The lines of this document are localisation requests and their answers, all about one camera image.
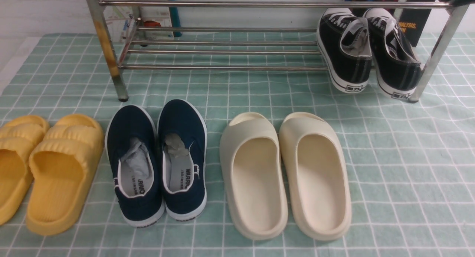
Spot white box with red print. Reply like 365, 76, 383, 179
105, 0, 175, 42

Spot teal pole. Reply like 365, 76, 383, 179
168, 0, 183, 38

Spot yellow slipper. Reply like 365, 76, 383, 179
0, 115, 50, 225
26, 114, 105, 236

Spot right cream slipper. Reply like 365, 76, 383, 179
279, 112, 352, 241

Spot left yellow slipper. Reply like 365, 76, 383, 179
0, 115, 50, 225

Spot black canvas sneaker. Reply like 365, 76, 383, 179
316, 8, 373, 94
363, 8, 421, 100

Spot right yellow slipper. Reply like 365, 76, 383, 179
26, 114, 105, 236

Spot green checkered cloth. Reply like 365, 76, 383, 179
1, 33, 474, 257

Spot left navy slip-on shoe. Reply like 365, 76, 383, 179
105, 105, 165, 228

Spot metal shoe rack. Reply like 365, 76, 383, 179
86, 0, 474, 103

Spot left cream slipper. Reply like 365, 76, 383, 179
219, 112, 288, 240

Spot navy slip-on shoe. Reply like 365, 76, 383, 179
105, 105, 165, 228
157, 99, 207, 222

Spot black image processing book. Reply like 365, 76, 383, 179
344, 0, 436, 47

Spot cream slipper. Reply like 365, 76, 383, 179
279, 112, 352, 241
219, 112, 288, 240

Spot right navy slip-on shoe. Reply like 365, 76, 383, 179
157, 99, 207, 222

